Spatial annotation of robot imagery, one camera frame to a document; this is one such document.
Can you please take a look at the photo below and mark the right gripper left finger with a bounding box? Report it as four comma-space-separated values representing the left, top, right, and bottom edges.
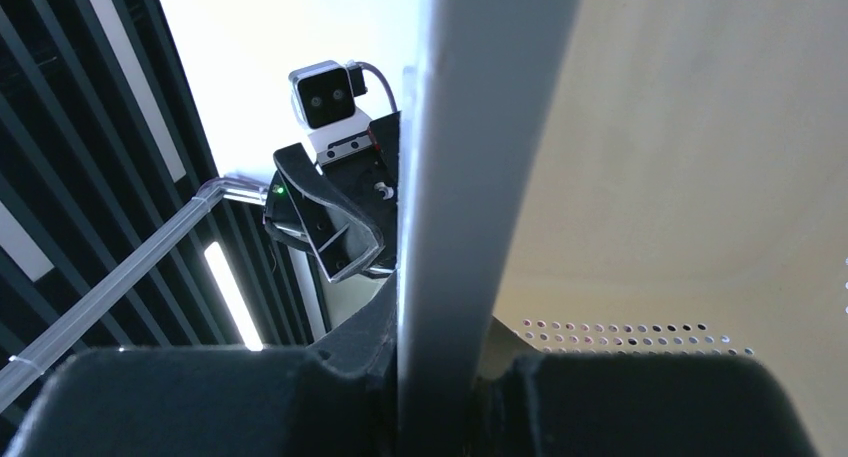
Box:
7, 277, 397, 456

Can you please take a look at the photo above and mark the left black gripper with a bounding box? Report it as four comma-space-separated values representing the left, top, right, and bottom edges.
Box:
272, 112, 400, 283

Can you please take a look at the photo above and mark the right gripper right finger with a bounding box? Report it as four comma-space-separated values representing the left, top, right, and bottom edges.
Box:
473, 353, 816, 456

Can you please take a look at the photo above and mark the cream perforated plastic basket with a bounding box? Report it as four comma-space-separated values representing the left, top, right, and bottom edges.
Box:
397, 0, 847, 456

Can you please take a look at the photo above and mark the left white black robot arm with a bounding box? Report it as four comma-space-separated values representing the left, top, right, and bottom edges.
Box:
263, 112, 400, 283

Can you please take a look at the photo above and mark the aluminium frame rail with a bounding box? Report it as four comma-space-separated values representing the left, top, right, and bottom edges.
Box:
1, 177, 269, 409

